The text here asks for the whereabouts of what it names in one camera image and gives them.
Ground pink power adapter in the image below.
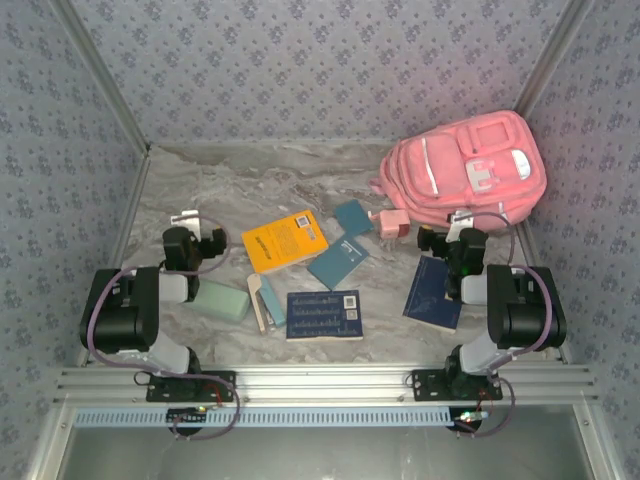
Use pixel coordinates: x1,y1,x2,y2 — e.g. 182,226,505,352
367,208,412,240

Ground green pencil case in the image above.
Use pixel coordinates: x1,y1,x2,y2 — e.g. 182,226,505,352
187,277,251,321

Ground dark blue book whale drawing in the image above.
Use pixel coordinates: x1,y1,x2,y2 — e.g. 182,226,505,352
402,254,464,335

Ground yellow book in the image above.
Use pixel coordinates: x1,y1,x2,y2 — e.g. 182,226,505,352
240,208,330,276

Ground pink backpack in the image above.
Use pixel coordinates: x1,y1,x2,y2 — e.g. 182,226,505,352
368,109,547,234

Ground small plain teal notebook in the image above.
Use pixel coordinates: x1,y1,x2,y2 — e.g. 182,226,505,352
333,198,375,236

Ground blue and beige stapler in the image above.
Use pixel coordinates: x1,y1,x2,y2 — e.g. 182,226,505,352
246,273,288,335

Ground teal notebook white print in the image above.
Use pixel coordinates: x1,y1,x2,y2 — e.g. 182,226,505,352
306,234,371,292

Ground dark blue book QR codes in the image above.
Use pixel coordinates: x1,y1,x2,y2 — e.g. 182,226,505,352
285,289,365,344

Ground black controller board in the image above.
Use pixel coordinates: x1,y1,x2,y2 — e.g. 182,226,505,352
167,407,209,425
452,407,489,431

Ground grey metal lower panel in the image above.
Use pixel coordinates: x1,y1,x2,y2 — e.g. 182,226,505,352
29,405,616,480

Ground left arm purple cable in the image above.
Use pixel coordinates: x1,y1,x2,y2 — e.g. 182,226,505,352
82,215,232,376

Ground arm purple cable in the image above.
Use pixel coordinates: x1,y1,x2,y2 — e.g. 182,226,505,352
82,215,232,376
469,210,569,374

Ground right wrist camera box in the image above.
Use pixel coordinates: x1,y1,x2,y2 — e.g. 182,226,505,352
446,209,475,245

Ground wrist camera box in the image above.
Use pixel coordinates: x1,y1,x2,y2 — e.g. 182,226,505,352
446,209,475,245
169,209,202,236

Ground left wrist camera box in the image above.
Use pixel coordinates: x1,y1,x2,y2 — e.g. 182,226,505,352
169,209,202,236

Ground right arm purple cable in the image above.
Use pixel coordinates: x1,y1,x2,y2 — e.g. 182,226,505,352
469,210,569,374

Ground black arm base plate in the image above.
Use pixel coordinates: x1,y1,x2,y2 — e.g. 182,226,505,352
411,368,504,403
145,370,237,404

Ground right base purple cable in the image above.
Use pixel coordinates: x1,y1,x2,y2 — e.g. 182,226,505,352
452,377,516,439

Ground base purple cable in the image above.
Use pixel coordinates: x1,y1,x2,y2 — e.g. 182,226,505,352
169,379,242,442
452,377,516,439

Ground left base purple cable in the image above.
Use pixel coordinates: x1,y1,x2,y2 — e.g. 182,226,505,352
169,379,242,442

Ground long aluminium mounting rail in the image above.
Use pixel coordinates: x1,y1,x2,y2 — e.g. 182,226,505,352
54,364,599,406

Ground aluminium frame post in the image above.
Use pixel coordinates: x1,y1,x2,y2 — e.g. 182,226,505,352
49,0,152,154
512,0,596,117

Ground blue slotted cable duct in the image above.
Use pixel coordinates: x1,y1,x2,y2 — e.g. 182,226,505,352
74,405,459,429

